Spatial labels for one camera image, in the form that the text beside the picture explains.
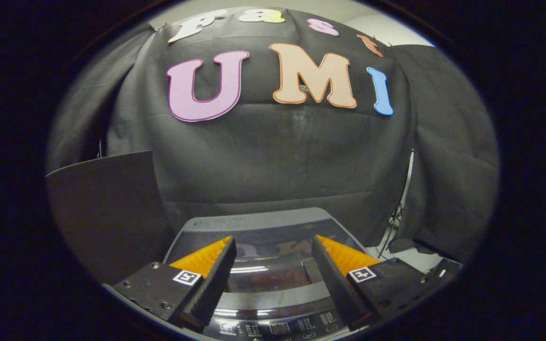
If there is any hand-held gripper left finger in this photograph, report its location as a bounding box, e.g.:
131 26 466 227
112 236 237 333

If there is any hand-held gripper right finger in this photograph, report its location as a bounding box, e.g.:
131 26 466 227
312 234 448 331

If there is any grey washing machine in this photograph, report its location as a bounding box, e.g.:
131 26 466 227
162 207 382 341

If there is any black box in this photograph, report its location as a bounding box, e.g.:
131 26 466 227
426 258 463 286

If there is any metal light stand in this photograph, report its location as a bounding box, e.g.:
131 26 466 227
377 149 416 259

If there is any beige cabinet with dark sides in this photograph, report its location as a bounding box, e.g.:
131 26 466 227
45 151 175 286

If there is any black backdrop cloth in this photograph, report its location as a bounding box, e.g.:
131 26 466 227
45 7 500 266

